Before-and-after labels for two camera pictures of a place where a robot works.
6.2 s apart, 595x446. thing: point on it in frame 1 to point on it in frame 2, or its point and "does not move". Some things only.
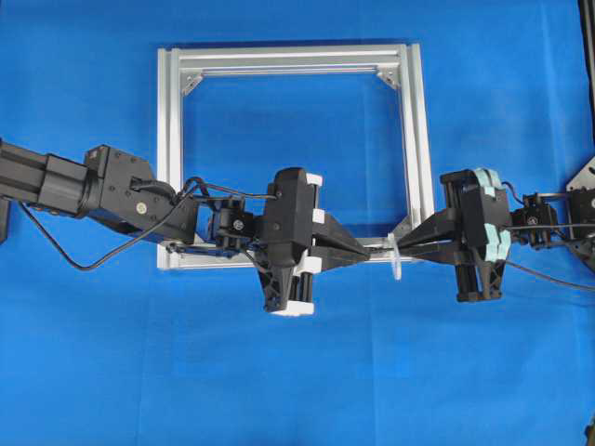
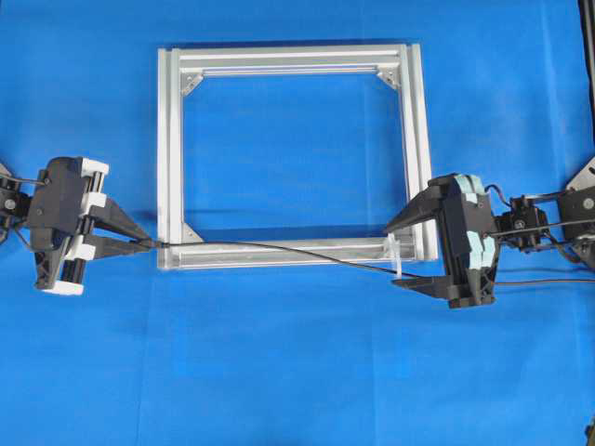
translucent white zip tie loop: x=396 y=263 does not move
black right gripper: x=478 y=207 to x=469 y=244
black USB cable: x=550 y=276 to x=354 y=263
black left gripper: x=291 y=233 to x=67 y=205
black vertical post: x=587 y=23 does not move
